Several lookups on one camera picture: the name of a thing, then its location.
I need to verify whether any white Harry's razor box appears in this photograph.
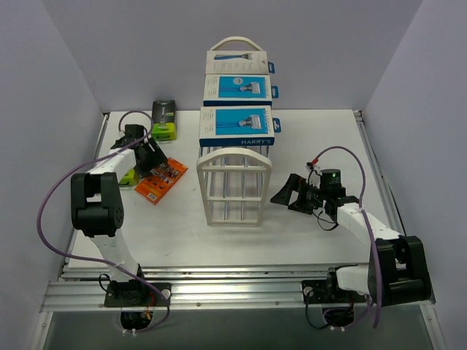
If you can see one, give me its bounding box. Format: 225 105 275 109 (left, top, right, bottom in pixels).
205 50 276 75

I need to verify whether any orange razor box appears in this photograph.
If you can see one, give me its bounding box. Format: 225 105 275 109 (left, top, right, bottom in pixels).
135 157 188 205

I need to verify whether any green black razor box front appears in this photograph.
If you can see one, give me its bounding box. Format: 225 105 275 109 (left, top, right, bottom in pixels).
119 169 139 187

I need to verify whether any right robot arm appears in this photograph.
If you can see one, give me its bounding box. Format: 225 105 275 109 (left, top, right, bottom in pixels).
271 168 432 307

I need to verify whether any white and chrome shelf rack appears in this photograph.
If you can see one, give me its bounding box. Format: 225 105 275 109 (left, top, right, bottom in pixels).
196 36 272 226

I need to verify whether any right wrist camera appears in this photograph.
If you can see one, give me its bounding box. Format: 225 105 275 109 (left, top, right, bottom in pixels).
306 160 321 179

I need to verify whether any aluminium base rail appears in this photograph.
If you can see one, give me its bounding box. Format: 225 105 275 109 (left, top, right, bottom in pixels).
38 264 437 313

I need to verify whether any blue Harry's razor box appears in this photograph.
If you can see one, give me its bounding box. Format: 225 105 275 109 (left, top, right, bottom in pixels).
203 74 279 106
198 106 282 147

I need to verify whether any green black razor box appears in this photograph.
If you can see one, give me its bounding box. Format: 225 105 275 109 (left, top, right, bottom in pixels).
119 169 139 187
152 100 177 141

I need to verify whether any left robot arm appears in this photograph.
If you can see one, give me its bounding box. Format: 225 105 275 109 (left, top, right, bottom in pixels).
71 124 167 307

